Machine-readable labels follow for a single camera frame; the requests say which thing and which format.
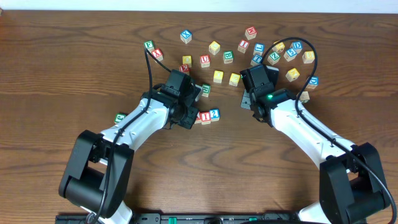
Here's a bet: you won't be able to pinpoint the yellow block right middle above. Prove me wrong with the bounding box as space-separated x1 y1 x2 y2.
285 68 300 82

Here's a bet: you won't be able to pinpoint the green J block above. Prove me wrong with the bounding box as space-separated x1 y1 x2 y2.
114 113 127 124

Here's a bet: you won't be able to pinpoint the red Y block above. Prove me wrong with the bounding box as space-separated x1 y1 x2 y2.
151 49 164 61

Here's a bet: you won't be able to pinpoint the plain white wooden block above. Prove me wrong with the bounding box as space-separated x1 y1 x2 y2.
299 91 310 103

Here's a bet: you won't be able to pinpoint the green F block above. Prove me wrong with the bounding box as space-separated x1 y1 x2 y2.
144 40 155 52

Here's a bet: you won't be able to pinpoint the yellow block centre left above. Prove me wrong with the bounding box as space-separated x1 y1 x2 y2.
213 70 224 83

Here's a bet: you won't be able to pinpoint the blue S block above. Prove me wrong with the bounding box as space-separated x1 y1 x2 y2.
284 48 297 62

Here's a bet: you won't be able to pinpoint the blue D block upper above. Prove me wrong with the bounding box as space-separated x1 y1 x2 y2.
290 41 303 54

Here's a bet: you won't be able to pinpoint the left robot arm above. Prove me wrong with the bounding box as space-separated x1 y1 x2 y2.
58 70 202 223

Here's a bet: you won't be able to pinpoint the blue D block right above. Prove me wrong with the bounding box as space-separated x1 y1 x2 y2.
306 76 319 89

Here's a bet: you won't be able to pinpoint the red A block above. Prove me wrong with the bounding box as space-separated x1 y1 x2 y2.
195 112 201 124

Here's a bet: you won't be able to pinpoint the blue X block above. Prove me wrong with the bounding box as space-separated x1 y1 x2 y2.
180 30 192 44

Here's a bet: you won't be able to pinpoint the blue 2 block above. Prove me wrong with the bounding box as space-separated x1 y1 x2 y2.
209 108 220 122

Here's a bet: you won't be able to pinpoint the yellow block top right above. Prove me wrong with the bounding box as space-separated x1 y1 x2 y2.
272 40 285 54

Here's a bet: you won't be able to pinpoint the yellow block upper left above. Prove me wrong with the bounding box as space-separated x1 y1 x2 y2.
182 55 192 68

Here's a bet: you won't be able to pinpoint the green Z block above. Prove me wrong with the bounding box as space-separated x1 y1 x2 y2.
267 52 280 65

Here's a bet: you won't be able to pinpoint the green B block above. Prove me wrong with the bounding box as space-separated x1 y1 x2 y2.
223 50 234 63

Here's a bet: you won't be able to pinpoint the yellow B block far right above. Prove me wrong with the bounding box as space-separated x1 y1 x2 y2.
302 50 316 64

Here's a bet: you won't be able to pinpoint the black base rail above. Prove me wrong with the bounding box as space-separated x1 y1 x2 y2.
55 212 302 224

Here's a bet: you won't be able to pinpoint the yellow block centre right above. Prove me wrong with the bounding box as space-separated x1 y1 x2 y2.
229 73 241 86

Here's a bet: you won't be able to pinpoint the red E block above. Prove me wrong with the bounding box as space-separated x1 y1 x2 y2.
179 64 190 75

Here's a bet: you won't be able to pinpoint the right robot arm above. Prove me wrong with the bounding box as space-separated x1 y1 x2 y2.
240 65 397 223

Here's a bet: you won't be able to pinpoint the red W block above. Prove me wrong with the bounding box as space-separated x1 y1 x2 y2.
245 26 257 40

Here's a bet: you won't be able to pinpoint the green R block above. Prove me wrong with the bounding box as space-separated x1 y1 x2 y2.
201 84 211 97

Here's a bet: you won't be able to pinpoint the yellow block top centre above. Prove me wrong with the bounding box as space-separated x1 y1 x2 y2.
209 40 221 55

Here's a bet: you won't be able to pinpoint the red U block upper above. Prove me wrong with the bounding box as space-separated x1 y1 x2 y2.
200 55 211 68

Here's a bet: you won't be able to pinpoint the blue L block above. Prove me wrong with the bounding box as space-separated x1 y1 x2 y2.
253 43 265 56

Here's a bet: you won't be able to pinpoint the blue d block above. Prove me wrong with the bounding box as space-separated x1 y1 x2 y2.
306 76 319 89
290 41 303 54

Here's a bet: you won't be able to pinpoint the red i block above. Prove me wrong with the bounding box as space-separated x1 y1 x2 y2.
238 40 249 54
200 112 211 124

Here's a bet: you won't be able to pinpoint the blue T block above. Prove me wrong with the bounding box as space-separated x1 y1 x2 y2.
251 54 262 67

